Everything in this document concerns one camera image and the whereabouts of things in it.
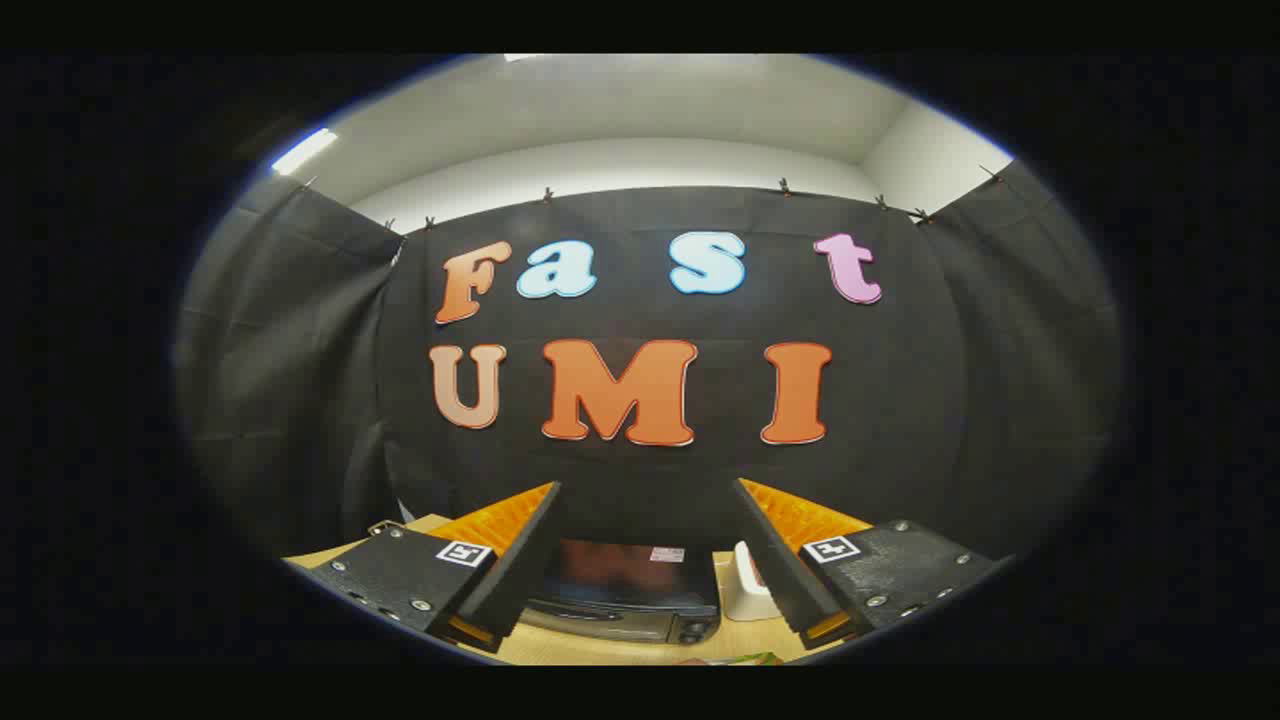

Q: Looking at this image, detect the white pop-up toaster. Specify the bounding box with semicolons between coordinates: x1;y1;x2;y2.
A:
720;540;781;623

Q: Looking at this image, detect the black toaster oven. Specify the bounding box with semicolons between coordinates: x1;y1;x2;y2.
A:
520;538;723;646

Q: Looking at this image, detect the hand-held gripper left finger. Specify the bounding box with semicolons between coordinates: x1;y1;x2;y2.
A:
285;480;564;656

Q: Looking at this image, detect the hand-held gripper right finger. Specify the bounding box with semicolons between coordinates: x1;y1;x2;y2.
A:
732;478;1016;653

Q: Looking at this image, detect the ceiling light panel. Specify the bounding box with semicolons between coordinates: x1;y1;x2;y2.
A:
270;127;339;176

